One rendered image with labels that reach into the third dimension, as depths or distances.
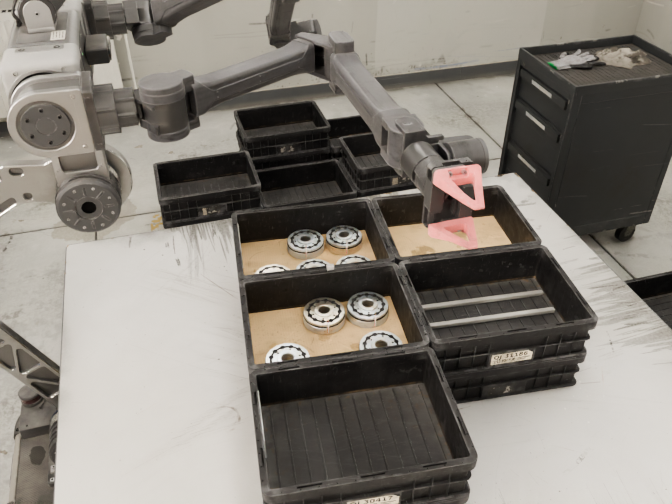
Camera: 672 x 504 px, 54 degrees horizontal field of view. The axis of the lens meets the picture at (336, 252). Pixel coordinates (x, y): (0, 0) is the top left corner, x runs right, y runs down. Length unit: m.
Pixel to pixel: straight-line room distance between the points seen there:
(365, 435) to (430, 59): 3.84
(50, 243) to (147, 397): 1.96
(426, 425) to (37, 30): 1.11
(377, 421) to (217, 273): 0.80
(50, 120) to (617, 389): 1.41
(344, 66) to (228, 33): 3.19
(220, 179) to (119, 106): 1.68
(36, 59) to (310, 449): 0.90
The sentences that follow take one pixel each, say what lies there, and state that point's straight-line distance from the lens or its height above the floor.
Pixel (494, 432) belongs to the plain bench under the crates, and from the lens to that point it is 1.63.
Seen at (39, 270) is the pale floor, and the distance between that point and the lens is 3.41.
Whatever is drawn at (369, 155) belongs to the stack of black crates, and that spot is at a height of 0.49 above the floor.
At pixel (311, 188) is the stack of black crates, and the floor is 0.38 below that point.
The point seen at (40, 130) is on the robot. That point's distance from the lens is 1.25.
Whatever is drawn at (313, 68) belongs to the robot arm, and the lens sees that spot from 1.43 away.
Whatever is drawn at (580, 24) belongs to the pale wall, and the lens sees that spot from 5.50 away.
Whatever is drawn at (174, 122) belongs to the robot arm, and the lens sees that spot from 1.22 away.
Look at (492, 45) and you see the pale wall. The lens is 5.16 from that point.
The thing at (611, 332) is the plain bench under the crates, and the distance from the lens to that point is 1.95.
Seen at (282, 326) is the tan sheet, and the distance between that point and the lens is 1.64.
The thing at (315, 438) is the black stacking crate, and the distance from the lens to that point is 1.42.
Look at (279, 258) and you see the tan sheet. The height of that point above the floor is 0.83.
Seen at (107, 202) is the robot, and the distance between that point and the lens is 1.59.
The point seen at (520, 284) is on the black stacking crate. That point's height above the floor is 0.83.
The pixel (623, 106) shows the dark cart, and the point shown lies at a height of 0.78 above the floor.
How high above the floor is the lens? 1.96
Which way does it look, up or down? 38 degrees down
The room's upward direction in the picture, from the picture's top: straight up
